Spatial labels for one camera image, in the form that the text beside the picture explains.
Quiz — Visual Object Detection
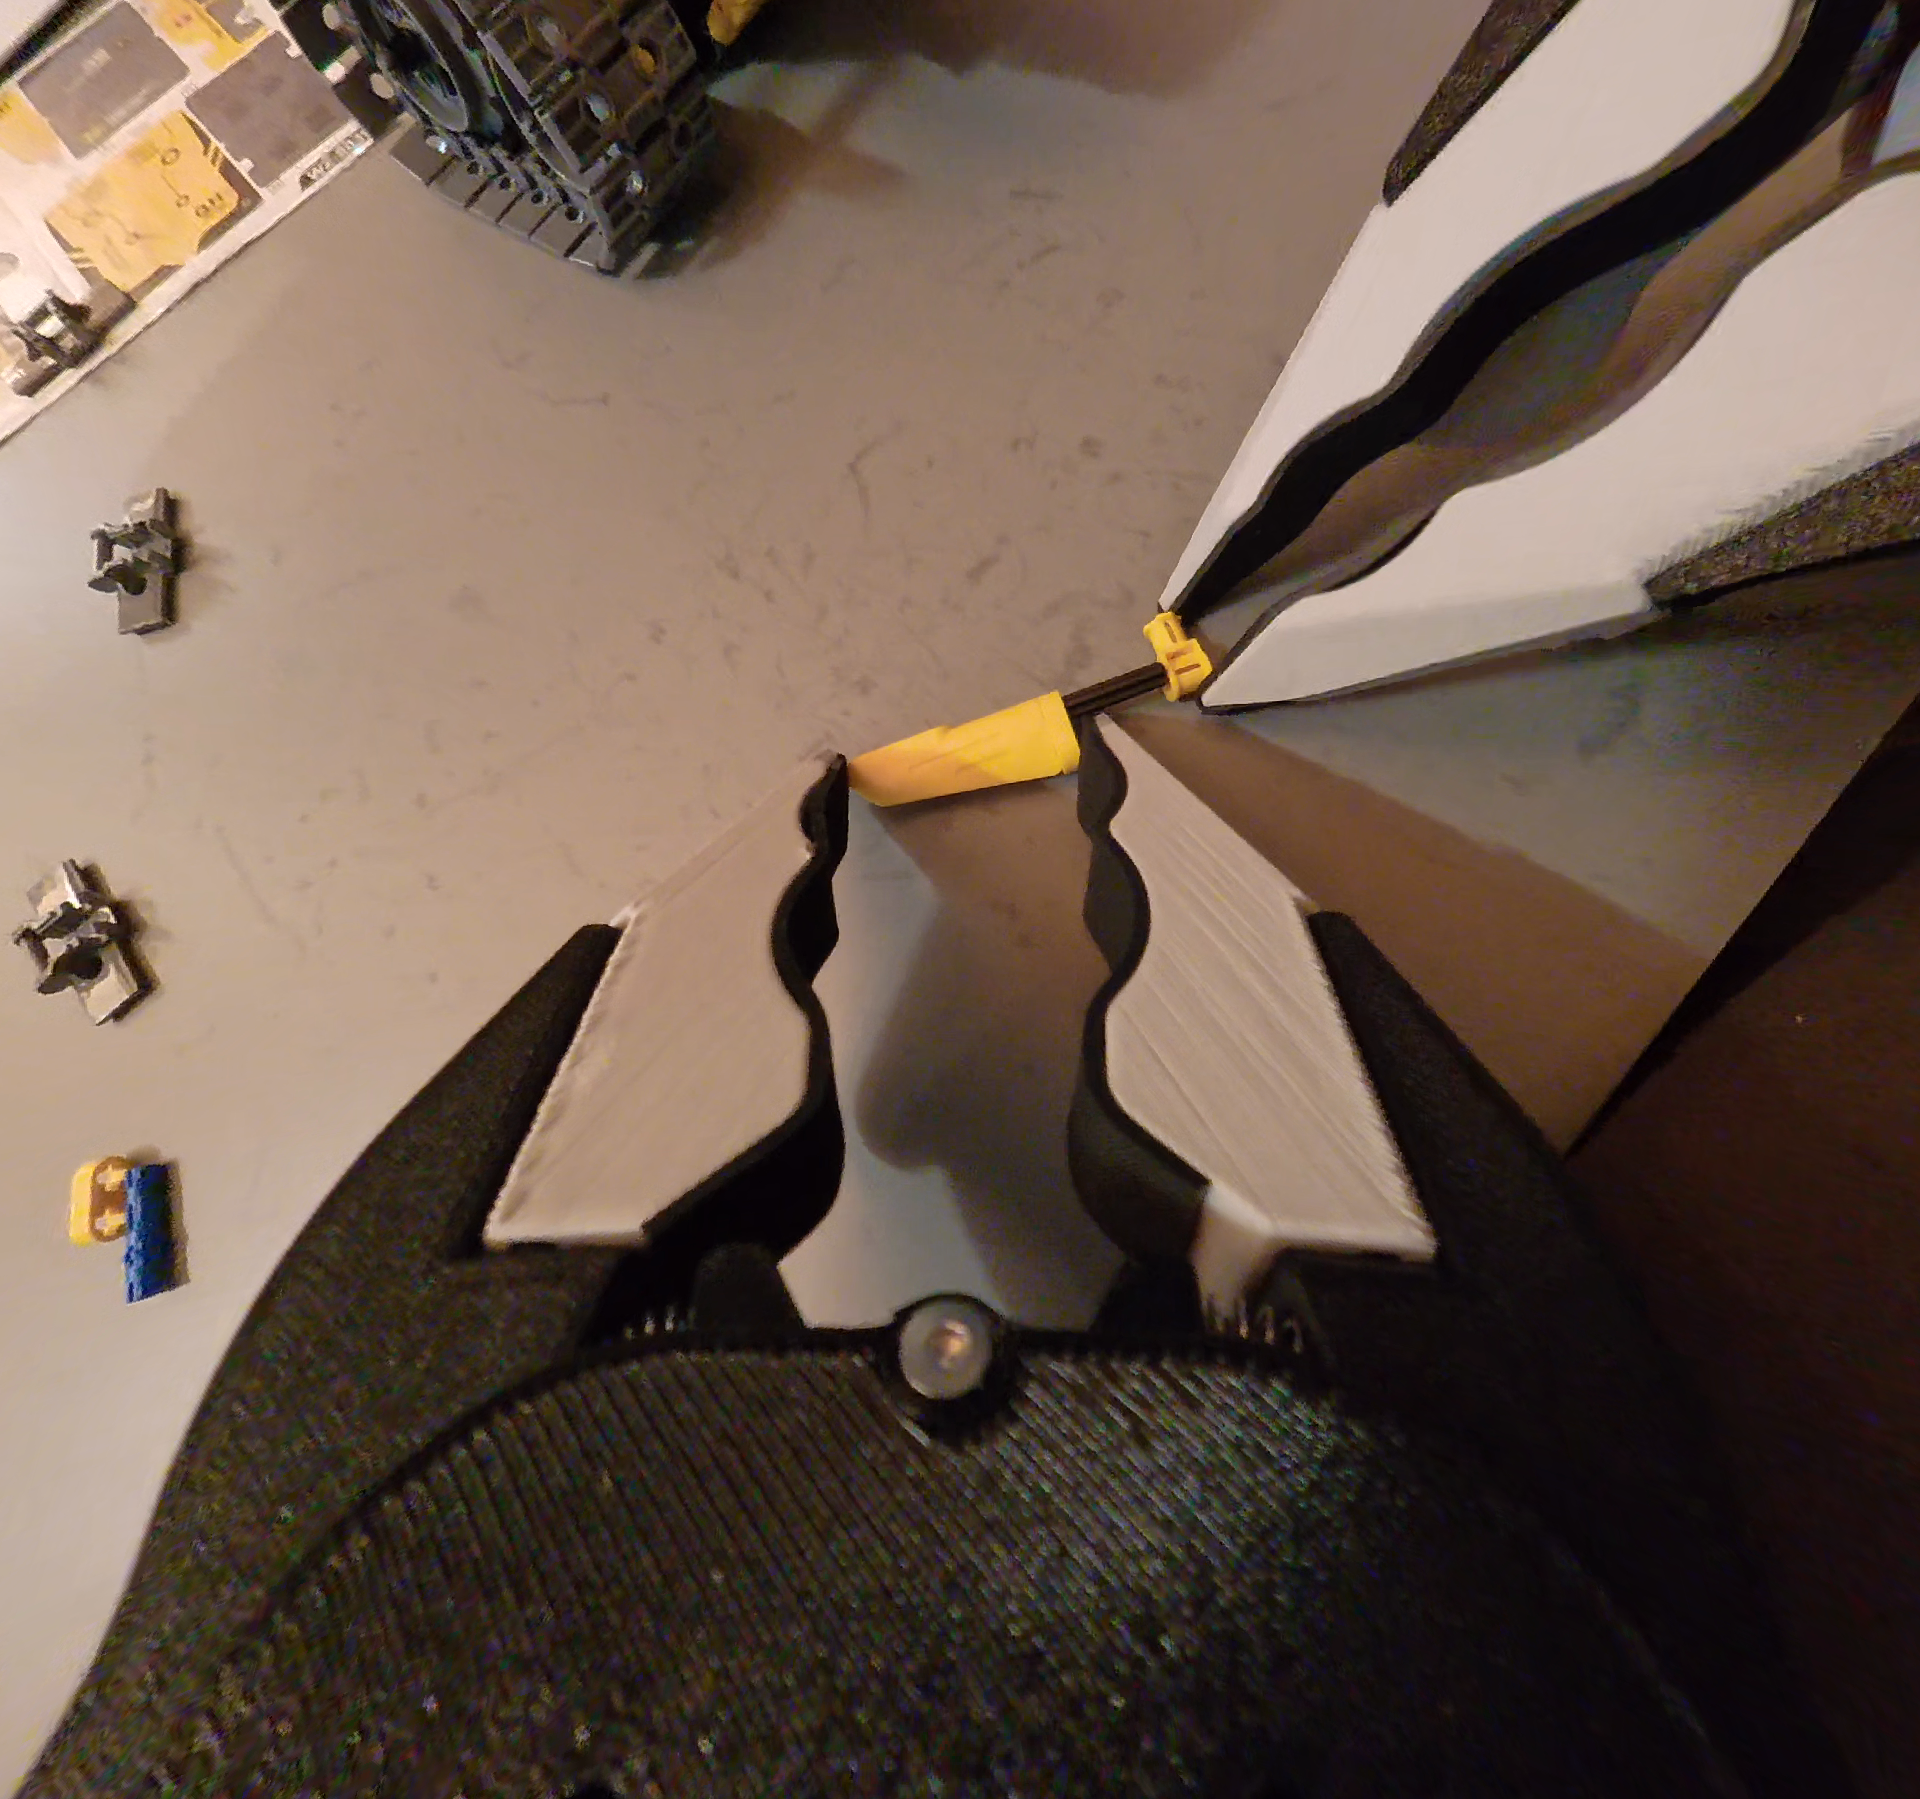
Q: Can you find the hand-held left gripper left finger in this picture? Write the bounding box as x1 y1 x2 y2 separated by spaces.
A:
484 748 851 1253

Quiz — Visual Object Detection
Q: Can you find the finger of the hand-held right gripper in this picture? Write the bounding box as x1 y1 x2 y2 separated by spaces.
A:
1160 0 1859 618
1197 152 1920 710

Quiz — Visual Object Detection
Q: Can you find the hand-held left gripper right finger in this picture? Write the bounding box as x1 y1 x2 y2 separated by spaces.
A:
1069 714 1440 1306

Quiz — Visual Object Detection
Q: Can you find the small yellow toy connector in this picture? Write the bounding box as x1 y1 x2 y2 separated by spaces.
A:
1143 609 1216 706

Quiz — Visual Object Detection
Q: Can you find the yellow plastic toy piece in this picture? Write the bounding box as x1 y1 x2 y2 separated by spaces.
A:
848 693 1085 807

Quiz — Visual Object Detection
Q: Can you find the black toy track link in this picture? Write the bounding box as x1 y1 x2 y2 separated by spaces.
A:
90 486 187 629
18 860 154 1025
5 292 101 396

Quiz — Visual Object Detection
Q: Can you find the small blue yellow toy piece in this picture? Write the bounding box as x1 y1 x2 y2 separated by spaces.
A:
122 1158 191 1303

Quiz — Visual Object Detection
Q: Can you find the person's brown shirt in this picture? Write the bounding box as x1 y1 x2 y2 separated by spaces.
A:
1558 718 1920 1799

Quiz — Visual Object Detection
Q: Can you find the yellow black tracked toy vehicle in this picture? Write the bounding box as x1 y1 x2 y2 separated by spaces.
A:
208 0 964 280

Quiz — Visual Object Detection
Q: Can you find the instruction booklet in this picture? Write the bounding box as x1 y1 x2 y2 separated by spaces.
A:
0 0 376 445

